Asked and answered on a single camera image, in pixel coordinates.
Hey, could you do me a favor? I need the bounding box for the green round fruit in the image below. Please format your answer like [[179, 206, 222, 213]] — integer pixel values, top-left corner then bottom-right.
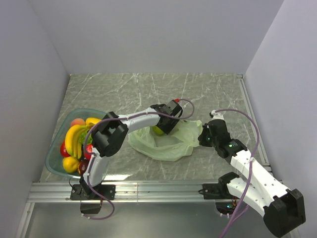
[[152, 126, 164, 136]]

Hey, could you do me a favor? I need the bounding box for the green plastic bag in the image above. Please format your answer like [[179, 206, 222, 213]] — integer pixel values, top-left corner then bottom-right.
[[128, 120, 203, 162]]

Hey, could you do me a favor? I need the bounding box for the red and green fruit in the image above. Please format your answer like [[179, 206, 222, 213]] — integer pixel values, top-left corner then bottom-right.
[[83, 144, 93, 161]]

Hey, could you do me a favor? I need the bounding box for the dark red apple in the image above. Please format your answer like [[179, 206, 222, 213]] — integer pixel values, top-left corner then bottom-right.
[[77, 160, 89, 176]]

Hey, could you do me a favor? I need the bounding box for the yellow banana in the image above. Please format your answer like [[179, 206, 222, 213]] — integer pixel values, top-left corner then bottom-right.
[[65, 124, 88, 159]]

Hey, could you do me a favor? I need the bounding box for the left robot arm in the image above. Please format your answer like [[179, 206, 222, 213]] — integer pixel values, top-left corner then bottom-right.
[[80, 100, 183, 200]]

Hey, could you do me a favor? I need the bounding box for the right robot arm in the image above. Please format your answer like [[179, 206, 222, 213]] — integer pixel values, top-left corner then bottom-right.
[[198, 119, 306, 238]]

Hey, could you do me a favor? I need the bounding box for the yellow mango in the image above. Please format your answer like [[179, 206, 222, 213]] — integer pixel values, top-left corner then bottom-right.
[[85, 117, 101, 126]]

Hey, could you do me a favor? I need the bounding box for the peach in tray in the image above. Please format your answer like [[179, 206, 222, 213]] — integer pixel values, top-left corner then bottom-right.
[[70, 118, 86, 127]]

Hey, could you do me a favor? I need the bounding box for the red chili pepper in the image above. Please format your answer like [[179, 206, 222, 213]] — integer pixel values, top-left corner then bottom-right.
[[60, 141, 70, 158]]

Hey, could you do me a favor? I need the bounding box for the teal plastic tray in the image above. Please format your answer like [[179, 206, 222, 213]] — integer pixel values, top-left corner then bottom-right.
[[45, 108, 105, 180]]

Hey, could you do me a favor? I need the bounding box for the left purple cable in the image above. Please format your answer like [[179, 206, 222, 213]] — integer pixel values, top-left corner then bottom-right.
[[83, 98, 195, 220]]

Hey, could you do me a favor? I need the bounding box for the purple cable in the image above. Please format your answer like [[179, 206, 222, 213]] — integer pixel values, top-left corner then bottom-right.
[[83, 98, 195, 220], [215, 108, 260, 238]]

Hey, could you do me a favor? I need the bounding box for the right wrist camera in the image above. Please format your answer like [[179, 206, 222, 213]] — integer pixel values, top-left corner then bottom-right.
[[209, 110, 224, 120]]

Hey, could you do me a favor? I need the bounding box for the aluminium rail right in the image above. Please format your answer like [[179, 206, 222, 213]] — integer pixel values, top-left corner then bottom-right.
[[236, 74, 270, 167]]

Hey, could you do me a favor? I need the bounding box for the aluminium rail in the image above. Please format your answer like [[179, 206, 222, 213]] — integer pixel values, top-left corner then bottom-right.
[[236, 74, 270, 167], [26, 180, 217, 203]]

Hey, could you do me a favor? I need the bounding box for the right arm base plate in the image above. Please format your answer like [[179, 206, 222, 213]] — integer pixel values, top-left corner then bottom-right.
[[198, 183, 223, 200]]

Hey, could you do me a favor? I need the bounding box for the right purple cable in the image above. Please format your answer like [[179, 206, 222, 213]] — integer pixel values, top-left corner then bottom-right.
[[215, 108, 260, 238]]

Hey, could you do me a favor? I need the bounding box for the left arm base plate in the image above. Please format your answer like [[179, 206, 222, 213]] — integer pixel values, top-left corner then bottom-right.
[[70, 184, 116, 200]]

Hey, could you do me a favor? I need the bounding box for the aluminium rail front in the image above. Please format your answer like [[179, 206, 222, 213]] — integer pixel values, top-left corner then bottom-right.
[[26, 180, 217, 203]]

